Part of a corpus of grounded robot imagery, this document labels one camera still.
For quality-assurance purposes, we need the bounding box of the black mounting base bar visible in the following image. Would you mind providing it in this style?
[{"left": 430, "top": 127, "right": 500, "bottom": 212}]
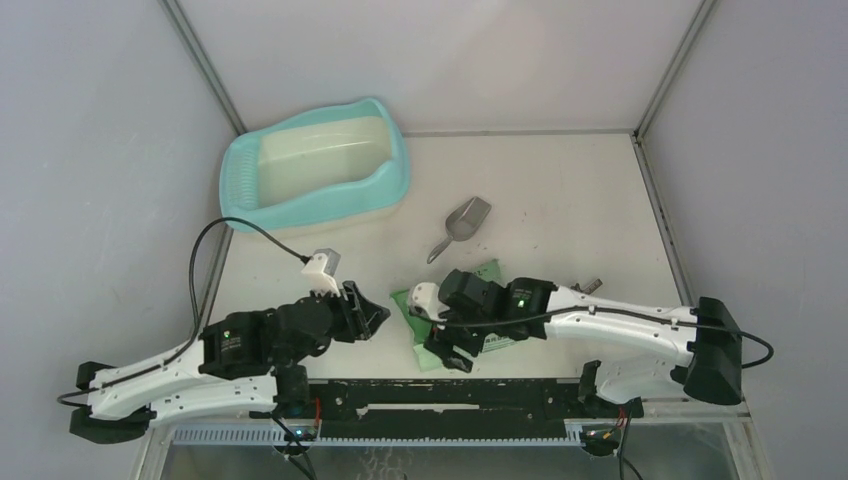
[{"left": 284, "top": 378, "right": 644, "bottom": 438}]

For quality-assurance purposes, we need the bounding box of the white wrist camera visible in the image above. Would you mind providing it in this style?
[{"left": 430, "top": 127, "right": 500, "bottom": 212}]
[
  {"left": 407, "top": 282, "right": 447, "bottom": 321},
  {"left": 301, "top": 248, "right": 341, "bottom": 296}
]

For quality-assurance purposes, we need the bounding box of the black camera cable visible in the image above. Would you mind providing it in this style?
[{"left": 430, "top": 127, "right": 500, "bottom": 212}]
[
  {"left": 423, "top": 304, "right": 775, "bottom": 370},
  {"left": 56, "top": 217, "right": 311, "bottom": 407}
]

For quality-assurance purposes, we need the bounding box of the green cat litter bag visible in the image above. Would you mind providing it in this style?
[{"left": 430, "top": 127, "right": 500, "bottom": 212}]
[{"left": 389, "top": 258, "right": 531, "bottom": 372}]

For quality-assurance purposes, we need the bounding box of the left black camera cable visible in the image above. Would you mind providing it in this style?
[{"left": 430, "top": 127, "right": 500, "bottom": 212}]
[{"left": 56, "top": 217, "right": 311, "bottom": 407}]

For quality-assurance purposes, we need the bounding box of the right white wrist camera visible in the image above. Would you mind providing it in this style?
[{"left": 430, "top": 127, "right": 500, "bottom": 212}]
[{"left": 407, "top": 282, "right": 447, "bottom": 321}]

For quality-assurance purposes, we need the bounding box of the right black camera cable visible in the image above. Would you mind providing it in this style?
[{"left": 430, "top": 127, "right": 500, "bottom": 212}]
[{"left": 423, "top": 304, "right": 775, "bottom": 370}]

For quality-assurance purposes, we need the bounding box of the torn brown bag strip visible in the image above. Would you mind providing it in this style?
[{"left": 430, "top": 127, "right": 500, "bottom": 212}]
[{"left": 572, "top": 278, "right": 603, "bottom": 295}]

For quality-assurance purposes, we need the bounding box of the white slotted cable duct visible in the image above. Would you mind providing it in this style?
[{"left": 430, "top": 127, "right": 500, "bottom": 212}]
[{"left": 171, "top": 424, "right": 584, "bottom": 447}]

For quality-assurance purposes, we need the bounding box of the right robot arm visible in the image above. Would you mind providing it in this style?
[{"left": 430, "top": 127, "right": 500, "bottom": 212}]
[{"left": 407, "top": 270, "right": 744, "bottom": 416}]

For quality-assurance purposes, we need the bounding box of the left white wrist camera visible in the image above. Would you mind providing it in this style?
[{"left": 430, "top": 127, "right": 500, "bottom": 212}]
[{"left": 301, "top": 248, "right": 341, "bottom": 296}]

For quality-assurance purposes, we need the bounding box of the teal plastic litter box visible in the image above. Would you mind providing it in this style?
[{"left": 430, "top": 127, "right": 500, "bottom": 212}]
[{"left": 219, "top": 97, "right": 411, "bottom": 235}]

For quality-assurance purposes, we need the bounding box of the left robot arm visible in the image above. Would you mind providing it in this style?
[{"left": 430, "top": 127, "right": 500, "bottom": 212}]
[{"left": 69, "top": 281, "right": 390, "bottom": 445}]

